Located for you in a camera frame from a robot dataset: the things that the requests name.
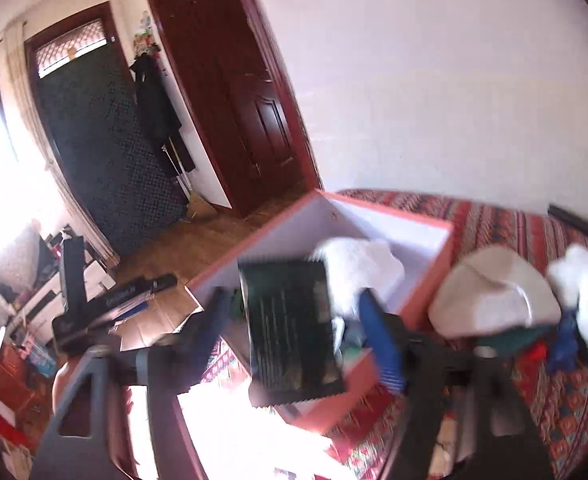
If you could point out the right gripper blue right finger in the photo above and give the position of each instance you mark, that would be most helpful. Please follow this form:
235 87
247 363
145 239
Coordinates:
388 339

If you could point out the black coat on hook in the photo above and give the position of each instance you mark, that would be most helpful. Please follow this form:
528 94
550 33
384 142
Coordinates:
160 123

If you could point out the dark mesh screen door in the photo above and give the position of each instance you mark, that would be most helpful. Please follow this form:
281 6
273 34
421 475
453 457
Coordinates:
84 94

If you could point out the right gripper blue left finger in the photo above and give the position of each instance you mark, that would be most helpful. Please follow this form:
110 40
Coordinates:
196 340

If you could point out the salmon cardboard box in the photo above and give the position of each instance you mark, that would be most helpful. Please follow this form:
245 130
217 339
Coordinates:
406 256

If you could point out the dark green foil packet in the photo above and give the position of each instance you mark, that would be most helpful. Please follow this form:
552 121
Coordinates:
290 333

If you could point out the red plastic cone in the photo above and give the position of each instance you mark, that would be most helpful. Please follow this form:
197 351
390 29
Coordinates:
536 354

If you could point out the cream knitted beanie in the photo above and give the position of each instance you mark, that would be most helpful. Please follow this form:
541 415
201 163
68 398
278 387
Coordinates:
489 292

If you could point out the white plush toy front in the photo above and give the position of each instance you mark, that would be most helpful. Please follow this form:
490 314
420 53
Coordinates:
354 264

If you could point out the patterned woven bedspread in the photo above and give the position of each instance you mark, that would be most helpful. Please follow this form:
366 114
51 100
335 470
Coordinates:
558 401

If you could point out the dark teal pouch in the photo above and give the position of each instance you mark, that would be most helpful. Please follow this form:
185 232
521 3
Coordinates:
510 343

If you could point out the dark red wooden door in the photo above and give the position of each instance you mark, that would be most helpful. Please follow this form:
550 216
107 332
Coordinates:
233 81

